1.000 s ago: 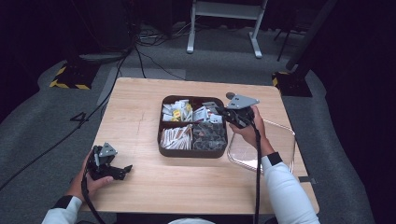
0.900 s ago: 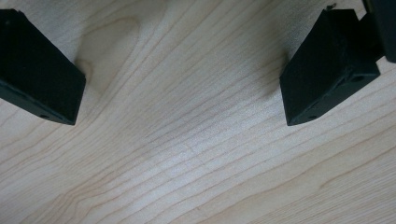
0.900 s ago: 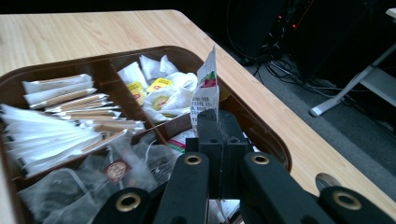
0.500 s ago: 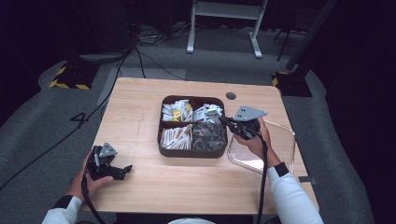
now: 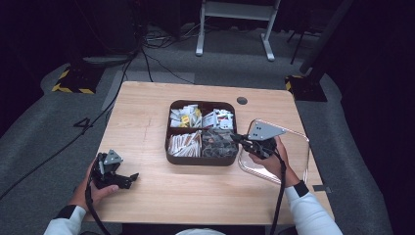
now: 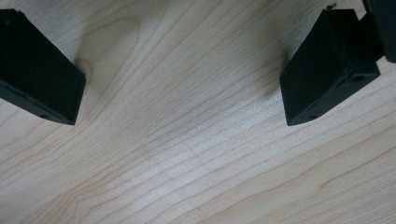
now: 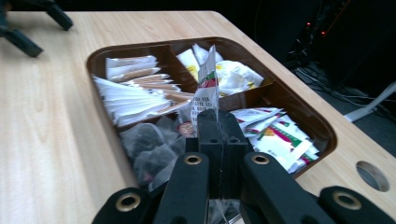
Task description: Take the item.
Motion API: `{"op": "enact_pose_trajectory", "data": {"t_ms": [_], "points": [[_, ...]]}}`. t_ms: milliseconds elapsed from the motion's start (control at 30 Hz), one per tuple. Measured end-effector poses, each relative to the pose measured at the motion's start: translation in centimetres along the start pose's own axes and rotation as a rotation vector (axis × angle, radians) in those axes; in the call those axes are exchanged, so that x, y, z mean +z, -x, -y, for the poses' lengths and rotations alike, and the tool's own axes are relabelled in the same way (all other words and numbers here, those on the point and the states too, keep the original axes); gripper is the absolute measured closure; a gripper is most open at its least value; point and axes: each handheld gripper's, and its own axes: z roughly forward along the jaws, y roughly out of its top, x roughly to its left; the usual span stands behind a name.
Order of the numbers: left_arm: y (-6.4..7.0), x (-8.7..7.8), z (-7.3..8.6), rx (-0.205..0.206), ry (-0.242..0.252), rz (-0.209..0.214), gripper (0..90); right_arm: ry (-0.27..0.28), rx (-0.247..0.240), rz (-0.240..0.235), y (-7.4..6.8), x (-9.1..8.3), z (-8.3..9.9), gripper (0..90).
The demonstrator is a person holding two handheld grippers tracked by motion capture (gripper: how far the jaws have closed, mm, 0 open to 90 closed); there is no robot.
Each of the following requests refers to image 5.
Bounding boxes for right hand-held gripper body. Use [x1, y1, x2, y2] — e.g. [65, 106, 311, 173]
[243, 119, 288, 161]

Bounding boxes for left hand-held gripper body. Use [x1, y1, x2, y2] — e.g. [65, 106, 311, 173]
[91, 149, 124, 190]

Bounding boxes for pile of dark packets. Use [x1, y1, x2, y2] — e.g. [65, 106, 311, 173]
[201, 128, 239, 159]

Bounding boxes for clear plastic box lid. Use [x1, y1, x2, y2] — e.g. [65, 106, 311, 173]
[237, 118, 310, 186]

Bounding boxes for dark brown four-compartment box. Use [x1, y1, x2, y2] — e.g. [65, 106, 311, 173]
[164, 99, 239, 166]

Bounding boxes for person's left hand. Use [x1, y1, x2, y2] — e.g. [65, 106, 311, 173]
[68, 160, 120, 212]

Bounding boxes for person's right hand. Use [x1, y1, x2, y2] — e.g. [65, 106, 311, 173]
[249, 136, 300, 189]

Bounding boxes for pile of white printed packets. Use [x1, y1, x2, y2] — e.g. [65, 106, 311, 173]
[202, 108, 235, 130]

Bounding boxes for pile of brown white sachets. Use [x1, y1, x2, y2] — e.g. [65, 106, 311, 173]
[166, 130, 203, 158]

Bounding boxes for pile of white yellow packets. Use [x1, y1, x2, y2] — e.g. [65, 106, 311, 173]
[169, 104, 203, 129]

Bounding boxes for black yellow striped stand base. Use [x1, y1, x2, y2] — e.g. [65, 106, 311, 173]
[51, 67, 106, 96]
[284, 74, 328, 103]

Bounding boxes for grey tape tab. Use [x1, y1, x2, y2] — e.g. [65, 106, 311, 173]
[312, 184, 333, 194]

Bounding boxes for person's white clothing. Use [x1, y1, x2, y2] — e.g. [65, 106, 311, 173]
[175, 227, 227, 235]

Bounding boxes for black tripod legs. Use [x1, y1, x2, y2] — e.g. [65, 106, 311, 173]
[286, 27, 316, 66]

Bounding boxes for grey flat stand base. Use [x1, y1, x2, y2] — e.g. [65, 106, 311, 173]
[81, 53, 135, 69]

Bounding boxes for dark slanted stand pole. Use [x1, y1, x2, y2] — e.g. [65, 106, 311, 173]
[299, 0, 355, 74]

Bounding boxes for left hand-held gripper black cable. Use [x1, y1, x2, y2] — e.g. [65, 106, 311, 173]
[84, 163, 113, 235]

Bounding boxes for hand-held gripper black cable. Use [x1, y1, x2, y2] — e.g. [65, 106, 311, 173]
[84, 163, 113, 235]
[268, 148, 289, 235]

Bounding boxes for long black floor cable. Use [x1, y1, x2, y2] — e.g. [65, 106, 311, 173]
[0, 48, 142, 201]

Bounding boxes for right hand-held gripper black cable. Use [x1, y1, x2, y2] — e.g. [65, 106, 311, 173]
[268, 148, 289, 235]

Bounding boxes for thin black floor cable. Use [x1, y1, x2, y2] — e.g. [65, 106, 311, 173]
[142, 48, 196, 85]

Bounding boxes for white metal stand frame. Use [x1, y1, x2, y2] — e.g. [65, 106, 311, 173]
[195, 0, 282, 63]

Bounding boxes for tangle of floor cables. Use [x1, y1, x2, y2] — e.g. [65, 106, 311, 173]
[142, 23, 205, 50]

